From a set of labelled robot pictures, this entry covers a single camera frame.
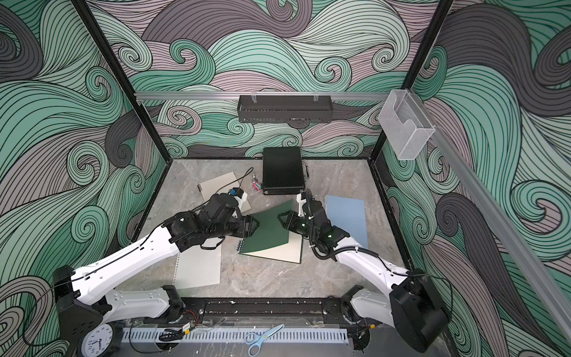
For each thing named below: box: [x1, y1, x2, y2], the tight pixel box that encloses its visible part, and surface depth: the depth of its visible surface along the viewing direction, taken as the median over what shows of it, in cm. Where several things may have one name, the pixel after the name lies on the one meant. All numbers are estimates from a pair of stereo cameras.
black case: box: [262, 146, 306, 196], surface depth 114 cm
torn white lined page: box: [173, 243, 222, 290], surface depth 87 cm
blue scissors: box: [244, 323, 286, 357], surface depth 70 cm
